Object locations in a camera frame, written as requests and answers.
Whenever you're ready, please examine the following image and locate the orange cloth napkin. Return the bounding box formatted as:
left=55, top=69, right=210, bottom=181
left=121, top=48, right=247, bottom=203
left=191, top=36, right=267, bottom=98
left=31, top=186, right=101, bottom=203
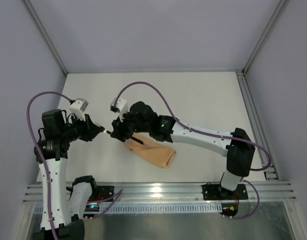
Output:
left=124, top=133, right=177, bottom=169

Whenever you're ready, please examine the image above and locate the silver fork pink handle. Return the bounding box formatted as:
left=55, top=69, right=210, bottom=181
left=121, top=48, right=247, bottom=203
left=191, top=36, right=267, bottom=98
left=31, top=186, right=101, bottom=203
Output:
left=102, top=129, right=144, bottom=145

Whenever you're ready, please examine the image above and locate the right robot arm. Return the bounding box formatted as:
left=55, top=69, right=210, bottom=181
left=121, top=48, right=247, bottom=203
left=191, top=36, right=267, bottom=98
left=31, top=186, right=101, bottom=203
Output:
left=110, top=98, right=255, bottom=198

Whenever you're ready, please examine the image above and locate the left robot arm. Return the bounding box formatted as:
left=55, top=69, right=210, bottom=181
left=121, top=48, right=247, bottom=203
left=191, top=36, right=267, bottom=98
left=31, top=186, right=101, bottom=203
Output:
left=32, top=109, right=103, bottom=240

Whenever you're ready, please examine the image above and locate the left black controller board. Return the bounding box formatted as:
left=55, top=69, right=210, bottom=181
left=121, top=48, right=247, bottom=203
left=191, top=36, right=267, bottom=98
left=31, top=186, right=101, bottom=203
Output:
left=83, top=203, right=100, bottom=219

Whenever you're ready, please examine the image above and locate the black controller board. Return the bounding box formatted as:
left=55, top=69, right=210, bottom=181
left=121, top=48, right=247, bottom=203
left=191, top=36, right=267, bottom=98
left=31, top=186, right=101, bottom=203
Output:
left=83, top=203, right=100, bottom=219
left=220, top=203, right=239, bottom=220

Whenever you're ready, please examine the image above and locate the right black controller board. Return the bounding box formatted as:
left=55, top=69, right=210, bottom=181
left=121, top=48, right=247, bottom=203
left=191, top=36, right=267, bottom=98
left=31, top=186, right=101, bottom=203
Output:
left=220, top=203, right=239, bottom=220

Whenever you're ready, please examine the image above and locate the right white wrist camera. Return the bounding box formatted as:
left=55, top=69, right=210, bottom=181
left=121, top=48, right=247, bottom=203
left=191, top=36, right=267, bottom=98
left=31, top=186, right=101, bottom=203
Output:
left=110, top=98, right=129, bottom=122

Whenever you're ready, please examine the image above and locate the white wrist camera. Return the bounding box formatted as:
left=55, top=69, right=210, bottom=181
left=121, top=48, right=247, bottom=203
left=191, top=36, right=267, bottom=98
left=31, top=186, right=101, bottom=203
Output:
left=110, top=98, right=129, bottom=122
left=69, top=98, right=89, bottom=122

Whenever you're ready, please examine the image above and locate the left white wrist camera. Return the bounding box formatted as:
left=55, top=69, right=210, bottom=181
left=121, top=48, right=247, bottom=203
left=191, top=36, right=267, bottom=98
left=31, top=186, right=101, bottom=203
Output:
left=69, top=98, right=89, bottom=122

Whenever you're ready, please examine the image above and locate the front aluminium rail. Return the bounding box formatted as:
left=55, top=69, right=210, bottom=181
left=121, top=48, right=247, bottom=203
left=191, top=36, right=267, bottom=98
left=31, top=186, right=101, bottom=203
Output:
left=22, top=181, right=297, bottom=205

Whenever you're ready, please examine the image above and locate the aluminium rail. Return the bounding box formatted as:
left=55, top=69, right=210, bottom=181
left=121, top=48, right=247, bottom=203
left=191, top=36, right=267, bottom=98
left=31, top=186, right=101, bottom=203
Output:
left=22, top=181, right=297, bottom=205
left=235, top=71, right=280, bottom=182

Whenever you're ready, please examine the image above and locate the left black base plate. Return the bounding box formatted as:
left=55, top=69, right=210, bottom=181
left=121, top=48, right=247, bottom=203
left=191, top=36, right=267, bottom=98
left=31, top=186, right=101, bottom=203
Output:
left=93, top=185, right=115, bottom=202

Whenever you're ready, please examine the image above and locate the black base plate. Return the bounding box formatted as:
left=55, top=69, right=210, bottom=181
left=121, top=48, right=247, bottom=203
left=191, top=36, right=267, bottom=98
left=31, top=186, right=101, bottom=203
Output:
left=93, top=185, right=115, bottom=202
left=201, top=182, right=249, bottom=201

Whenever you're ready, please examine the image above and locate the white slotted cable duct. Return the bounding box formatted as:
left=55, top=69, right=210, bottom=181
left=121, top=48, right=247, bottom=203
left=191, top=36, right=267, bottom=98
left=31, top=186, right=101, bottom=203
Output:
left=33, top=202, right=223, bottom=215

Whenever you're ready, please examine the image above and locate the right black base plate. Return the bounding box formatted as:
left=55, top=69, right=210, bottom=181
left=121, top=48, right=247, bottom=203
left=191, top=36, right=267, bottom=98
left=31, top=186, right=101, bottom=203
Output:
left=201, top=182, right=249, bottom=201

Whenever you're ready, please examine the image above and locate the right side aluminium rail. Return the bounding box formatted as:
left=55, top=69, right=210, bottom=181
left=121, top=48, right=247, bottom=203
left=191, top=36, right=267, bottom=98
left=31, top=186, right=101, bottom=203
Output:
left=235, top=71, right=280, bottom=182

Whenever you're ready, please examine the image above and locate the left frame post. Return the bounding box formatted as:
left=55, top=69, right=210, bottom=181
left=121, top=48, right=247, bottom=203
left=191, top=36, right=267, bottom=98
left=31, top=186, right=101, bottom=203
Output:
left=21, top=0, right=69, bottom=77

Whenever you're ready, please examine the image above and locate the frame post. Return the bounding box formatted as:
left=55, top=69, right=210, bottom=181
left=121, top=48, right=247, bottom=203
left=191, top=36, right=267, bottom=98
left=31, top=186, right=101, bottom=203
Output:
left=242, top=0, right=290, bottom=75
left=21, top=0, right=69, bottom=77

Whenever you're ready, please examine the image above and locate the right frame post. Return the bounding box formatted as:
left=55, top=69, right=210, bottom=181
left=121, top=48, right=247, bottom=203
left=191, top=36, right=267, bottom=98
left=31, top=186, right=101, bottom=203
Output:
left=242, top=0, right=290, bottom=75

